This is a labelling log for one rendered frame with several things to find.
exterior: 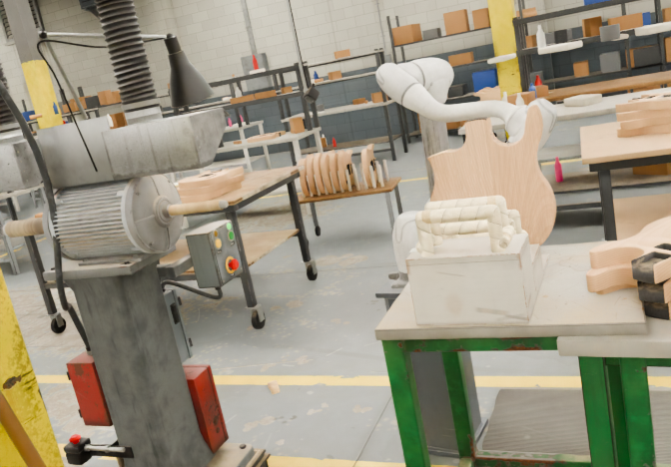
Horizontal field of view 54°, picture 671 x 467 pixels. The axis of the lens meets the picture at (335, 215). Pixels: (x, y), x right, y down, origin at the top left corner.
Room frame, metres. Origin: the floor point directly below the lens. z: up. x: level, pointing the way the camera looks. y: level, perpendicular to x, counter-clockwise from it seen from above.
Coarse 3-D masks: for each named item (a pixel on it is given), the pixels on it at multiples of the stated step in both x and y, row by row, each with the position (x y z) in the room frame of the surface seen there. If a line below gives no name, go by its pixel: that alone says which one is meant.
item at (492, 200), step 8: (456, 200) 1.56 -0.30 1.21; (464, 200) 1.55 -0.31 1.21; (472, 200) 1.54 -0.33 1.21; (480, 200) 1.53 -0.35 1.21; (488, 200) 1.52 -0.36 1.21; (496, 200) 1.51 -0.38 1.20; (504, 200) 1.51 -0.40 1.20; (424, 208) 1.59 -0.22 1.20; (432, 208) 1.58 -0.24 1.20; (440, 208) 1.57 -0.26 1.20; (448, 208) 1.56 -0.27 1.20
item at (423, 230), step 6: (420, 222) 1.51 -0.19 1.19; (420, 228) 1.51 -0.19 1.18; (426, 228) 1.51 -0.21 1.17; (420, 234) 1.51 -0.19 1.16; (426, 234) 1.51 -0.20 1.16; (420, 240) 1.51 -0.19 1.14; (426, 240) 1.51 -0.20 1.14; (426, 246) 1.51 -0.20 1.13; (432, 246) 1.51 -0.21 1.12; (426, 252) 1.51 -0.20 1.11; (432, 252) 1.51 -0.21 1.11
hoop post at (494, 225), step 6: (492, 216) 1.43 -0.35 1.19; (498, 216) 1.44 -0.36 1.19; (492, 222) 1.43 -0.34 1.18; (498, 222) 1.43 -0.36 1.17; (492, 228) 1.44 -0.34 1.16; (498, 228) 1.43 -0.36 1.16; (492, 234) 1.44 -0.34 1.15; (498, 234) 1.43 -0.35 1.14; (492, 240) 1.44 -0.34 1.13; (498, 240) 1.43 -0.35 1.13; (492, 246) 1.44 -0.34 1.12; (498, 246) 1.43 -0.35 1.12
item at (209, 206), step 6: (186, 204) 1.98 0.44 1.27; (192, 204) 1.97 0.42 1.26; (198, 204) 1.96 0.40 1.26; (204, 204) 1.95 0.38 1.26; (210, 204) 1.94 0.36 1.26; (216, 204) 1.93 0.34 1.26; (174, 210) 1.99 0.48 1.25; (180, 210) 1.98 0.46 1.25; (186, 210) 1.97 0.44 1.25; (192, 210) 1.96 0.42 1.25; (198, 210) 1.95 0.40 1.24; (204, 210) 1.95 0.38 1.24; (210, 210) 1.94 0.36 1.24; (216, 210) 1.93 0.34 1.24
